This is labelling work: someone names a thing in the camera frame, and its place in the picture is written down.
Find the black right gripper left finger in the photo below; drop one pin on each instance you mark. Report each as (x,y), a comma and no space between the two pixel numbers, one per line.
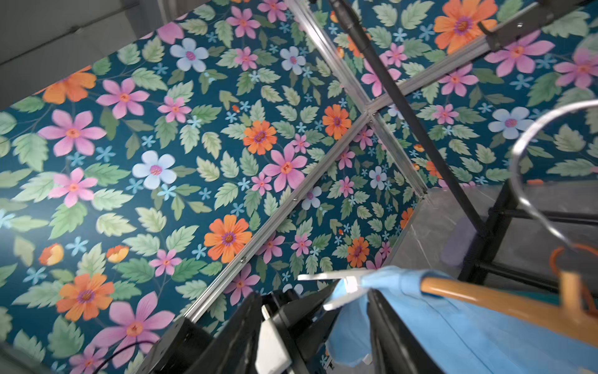
(235,349)

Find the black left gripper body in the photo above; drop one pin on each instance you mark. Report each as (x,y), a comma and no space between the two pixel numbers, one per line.
(303,325)

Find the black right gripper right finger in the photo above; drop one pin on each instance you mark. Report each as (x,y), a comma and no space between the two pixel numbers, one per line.
(394,348)

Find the light blue garment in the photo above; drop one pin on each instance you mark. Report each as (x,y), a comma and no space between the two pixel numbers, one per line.
(461,337)

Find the tan orange plastic hanger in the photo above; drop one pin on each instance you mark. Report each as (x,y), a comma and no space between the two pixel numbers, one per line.
(531,267)

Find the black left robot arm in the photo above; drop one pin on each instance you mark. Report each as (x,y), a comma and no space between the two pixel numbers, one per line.
(179,349)

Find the purple cloth pad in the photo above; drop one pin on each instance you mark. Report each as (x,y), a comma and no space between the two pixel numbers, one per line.
(458,244)

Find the black clothes rack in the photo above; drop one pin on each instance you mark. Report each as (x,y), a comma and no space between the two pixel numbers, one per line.
(464,107)

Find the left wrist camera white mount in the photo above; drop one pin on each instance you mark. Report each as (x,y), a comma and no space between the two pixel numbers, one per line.
(272,355)

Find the black wall hook rail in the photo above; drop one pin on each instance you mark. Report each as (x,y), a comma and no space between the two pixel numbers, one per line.
(533,18)

